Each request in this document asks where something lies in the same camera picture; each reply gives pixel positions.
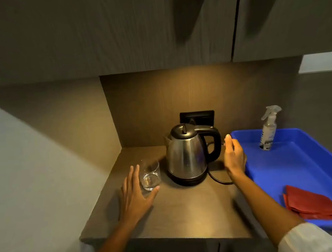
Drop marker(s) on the black wall socket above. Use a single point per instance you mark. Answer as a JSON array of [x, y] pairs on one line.
[[203, 117]]

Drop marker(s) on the person's right thumb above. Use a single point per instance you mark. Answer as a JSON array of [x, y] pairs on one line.
[[227, 146]]

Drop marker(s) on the person's right hand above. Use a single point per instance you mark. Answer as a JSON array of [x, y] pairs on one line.
[[234, 160]]

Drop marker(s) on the stainless steel electric kettle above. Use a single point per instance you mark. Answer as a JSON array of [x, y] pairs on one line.
[[186, 154]]

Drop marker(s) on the person's left forearm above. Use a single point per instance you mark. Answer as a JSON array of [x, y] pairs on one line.
[[113, 248]]

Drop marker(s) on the person's left thumb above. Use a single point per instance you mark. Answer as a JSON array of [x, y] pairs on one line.
[[153, 194]]

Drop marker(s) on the red folded cloth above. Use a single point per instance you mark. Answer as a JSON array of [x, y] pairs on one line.
[[311, 203]]

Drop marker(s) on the person's left middle finger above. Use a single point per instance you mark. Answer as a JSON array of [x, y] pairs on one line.
[[131, 178]]

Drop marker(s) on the person's right forearm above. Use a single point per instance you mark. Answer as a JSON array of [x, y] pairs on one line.
[[264, 205]]

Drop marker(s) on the wide brown upper cabinet door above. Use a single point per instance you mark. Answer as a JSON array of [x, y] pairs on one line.
[[88, 32]]

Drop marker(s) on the white sleeve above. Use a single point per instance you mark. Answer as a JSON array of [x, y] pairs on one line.
[[309, 241]]

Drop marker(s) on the clear spray bottle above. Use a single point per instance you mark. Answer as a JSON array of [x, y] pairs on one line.
[[269, 132]]

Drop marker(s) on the black kettle base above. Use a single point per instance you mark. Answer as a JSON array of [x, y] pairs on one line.
[[188, 181]]

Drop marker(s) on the blue plastic tray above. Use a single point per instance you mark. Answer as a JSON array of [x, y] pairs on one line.
[[291, 165]]

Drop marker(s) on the narrow brown upper cabinet door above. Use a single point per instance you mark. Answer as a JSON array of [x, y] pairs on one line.
[[293, 23]]

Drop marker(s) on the clear drinking glass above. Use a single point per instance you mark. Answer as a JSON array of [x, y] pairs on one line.
[[150, 175]]

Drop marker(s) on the person's left hand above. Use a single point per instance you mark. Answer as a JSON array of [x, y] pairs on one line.
[[135, 201]]

